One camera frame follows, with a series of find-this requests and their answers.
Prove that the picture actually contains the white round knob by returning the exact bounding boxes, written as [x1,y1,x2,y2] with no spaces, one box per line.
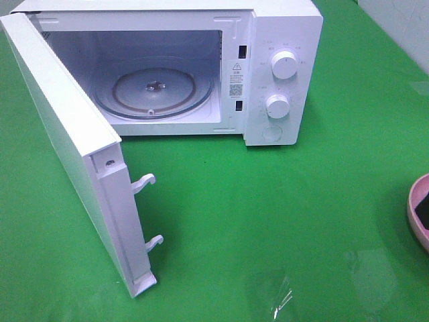
[265,95,290,119]
[271,50,298,80]

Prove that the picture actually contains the round white door button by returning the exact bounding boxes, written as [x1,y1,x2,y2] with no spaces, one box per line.
[262,125,282,142]

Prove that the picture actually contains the white microwave oven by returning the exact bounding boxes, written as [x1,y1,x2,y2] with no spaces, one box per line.
[0,0,324,299]

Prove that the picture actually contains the clear tape patch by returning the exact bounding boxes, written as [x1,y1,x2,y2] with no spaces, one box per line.
[345,248,397,311]
[244,266,296,321]
[410,81,429,96]

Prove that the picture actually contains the white microwave door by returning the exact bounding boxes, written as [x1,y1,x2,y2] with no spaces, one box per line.
[1,13,164,297]

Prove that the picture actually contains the glass microwave turntable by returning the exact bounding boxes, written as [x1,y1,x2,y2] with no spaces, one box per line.
[94,67,214,120]

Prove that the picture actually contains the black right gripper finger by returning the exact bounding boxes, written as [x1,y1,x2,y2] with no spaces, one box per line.
[413,193,428,230]

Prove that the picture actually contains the pink round plate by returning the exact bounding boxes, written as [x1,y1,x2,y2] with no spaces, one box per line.
[407,174,429,252]

